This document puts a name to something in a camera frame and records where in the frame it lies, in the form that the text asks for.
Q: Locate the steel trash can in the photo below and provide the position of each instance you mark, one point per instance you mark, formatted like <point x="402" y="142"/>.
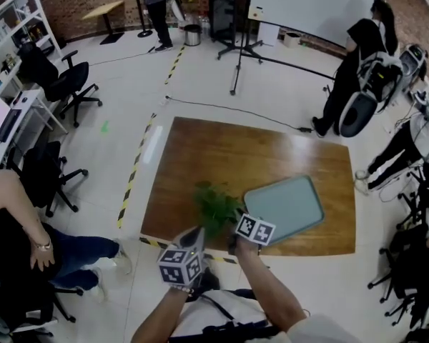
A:
<point x="192" y="34"/>

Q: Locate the grey machine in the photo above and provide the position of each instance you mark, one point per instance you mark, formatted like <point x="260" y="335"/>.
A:
<point x="413" y="66"/>

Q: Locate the black screen on stand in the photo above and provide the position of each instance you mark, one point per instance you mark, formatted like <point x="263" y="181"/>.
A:
<point x="223" y="13"/>

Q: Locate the small cardboard box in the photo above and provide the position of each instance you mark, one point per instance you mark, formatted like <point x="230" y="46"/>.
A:
<point x="292" y="39"/>

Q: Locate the green potted plant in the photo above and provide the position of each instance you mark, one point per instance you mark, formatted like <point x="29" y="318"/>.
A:
<point x="216" y="209"/>

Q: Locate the grey-green tray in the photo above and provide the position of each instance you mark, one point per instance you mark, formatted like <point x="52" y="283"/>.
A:
<point x="286" y="206"/>

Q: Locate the person's white shirt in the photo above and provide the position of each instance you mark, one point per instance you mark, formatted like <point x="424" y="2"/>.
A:
<point x="243" y="313"/>

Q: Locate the black office chair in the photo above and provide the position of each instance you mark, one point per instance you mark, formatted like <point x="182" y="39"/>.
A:
<point x="68" y="80"/>
<point x="28" y="306"/>
<point x="43" y="170"/>
<point x="407" y="263"/>
<point x="416" y="206"/>

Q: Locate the large whiteboard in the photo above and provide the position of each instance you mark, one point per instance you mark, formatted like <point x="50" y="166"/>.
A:
<point x="307" y="2"/>

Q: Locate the open laptop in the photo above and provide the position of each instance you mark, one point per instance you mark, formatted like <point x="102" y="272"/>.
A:
<point x="0" y="118"/>

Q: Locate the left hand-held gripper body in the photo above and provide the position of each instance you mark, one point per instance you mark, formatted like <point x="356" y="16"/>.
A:
<point x="180" y="263"/>

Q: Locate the person's left forearm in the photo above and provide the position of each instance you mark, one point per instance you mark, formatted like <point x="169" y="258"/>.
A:
<point x="157" y="316"/>

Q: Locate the white desk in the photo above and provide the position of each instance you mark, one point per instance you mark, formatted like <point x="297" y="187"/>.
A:
<point x="28" y="102"/>

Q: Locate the small wooden high table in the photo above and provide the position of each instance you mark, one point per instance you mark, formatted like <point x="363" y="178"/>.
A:
<point x="103" y="9"/>

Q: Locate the white shelf unit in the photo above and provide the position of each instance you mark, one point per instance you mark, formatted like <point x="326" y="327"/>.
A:
<point x="7" y="16"/>

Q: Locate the black pole stand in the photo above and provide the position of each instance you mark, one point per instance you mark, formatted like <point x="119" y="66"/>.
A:
<point x="143" y="16"/>

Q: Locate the person's right forearm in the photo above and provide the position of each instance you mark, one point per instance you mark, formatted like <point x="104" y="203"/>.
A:
<point x="268" y="284"/>

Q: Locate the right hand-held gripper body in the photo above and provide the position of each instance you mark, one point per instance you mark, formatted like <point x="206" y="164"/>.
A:
<point x="255" y="229"/>

